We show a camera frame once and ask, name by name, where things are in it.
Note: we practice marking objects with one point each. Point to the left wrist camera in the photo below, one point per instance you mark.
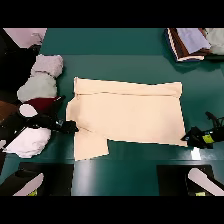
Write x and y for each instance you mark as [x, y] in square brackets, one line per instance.
[60, 101]

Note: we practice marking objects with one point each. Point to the dark red garment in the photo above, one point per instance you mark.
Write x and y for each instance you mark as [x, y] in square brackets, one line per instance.
[41, 103]

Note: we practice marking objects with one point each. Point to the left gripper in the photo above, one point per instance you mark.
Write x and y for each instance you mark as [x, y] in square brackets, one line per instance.
[68, 126]

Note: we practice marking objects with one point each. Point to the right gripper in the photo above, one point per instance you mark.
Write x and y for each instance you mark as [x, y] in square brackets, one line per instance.
[196, 137]

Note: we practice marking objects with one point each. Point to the white garment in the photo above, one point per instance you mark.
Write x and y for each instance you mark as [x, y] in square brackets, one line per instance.
[30, 141]

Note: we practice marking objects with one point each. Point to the pink garment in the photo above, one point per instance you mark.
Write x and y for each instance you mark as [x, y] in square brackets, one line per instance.
[48, 65]
[28, 36]

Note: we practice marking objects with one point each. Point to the cream T-shirt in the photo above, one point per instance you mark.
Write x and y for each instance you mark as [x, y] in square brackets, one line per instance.
[133, 116]

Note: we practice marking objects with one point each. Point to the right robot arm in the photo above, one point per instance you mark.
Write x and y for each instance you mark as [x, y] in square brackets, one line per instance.
[203, 180]

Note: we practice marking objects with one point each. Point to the lavender garment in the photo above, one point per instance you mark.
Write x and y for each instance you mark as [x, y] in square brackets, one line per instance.
[193, 39]

